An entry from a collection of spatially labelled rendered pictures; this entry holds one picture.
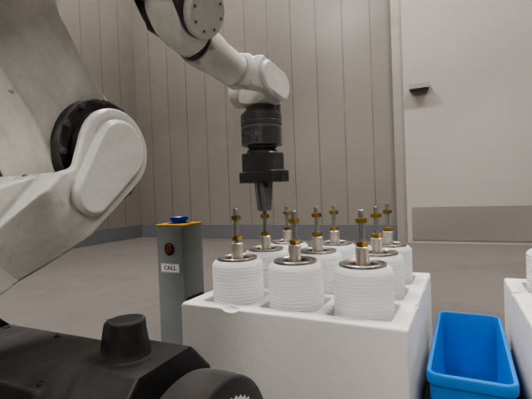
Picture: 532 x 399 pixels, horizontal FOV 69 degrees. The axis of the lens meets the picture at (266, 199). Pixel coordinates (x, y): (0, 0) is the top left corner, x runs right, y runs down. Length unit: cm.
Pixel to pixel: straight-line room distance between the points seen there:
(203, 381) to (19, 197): 28
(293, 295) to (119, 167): 34
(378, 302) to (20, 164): 53
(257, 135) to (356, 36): 235
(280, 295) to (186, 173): 293
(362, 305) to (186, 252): 39
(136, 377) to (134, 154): 29
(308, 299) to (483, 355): 40
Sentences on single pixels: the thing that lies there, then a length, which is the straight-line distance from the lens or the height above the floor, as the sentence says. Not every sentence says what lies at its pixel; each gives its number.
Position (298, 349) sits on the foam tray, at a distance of 64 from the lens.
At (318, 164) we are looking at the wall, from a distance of 298.
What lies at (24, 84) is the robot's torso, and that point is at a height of 51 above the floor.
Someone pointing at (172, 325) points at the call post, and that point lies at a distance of 89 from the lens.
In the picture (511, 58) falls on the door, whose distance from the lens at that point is 292.
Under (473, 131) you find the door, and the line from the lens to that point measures 282.
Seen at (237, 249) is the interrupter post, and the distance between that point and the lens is 73.
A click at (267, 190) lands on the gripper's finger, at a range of 83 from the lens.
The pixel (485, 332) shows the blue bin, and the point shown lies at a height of 9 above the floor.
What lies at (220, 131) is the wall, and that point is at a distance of 336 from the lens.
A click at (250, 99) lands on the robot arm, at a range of 84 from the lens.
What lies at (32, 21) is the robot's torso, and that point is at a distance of 56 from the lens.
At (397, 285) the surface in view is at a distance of 75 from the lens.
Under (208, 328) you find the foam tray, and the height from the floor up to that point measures 14.
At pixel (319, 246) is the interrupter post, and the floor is 26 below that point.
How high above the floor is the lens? 37
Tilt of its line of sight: 1 degrees down
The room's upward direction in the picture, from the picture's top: 2 degrees counter-clockwise
